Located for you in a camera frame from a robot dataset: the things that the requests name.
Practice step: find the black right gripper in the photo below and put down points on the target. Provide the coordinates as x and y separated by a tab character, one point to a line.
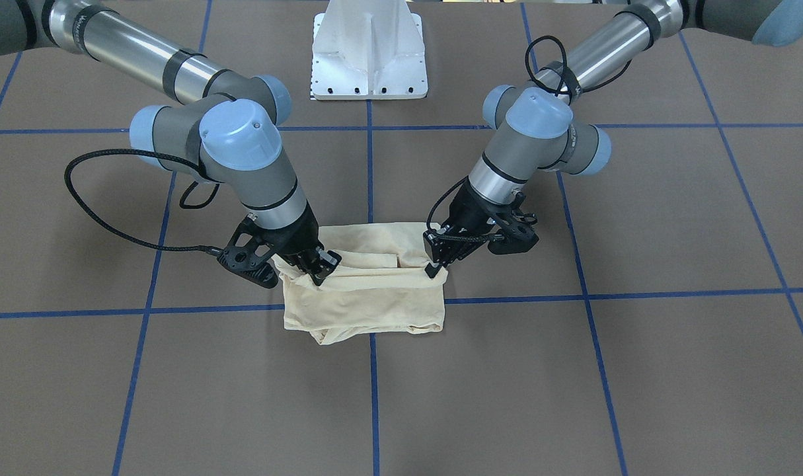
295	239

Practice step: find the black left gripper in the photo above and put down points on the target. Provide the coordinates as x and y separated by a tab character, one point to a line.
468	213

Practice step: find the beige long-sleeve printed shirt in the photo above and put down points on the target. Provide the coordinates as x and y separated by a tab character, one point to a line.
380	285

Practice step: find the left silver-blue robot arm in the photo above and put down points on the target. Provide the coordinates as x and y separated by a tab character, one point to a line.
535	129

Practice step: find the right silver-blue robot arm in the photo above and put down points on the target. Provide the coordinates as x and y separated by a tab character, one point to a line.
222	129

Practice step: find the brown table mat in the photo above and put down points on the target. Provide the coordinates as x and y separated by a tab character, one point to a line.
657	327

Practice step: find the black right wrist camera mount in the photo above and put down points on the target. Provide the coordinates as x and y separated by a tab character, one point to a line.
247	255

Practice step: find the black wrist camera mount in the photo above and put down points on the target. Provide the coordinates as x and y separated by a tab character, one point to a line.
516	233
247	255

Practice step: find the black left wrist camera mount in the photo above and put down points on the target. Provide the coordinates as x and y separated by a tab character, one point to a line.
516	233

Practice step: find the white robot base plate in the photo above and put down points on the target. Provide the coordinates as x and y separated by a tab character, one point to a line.
368	50

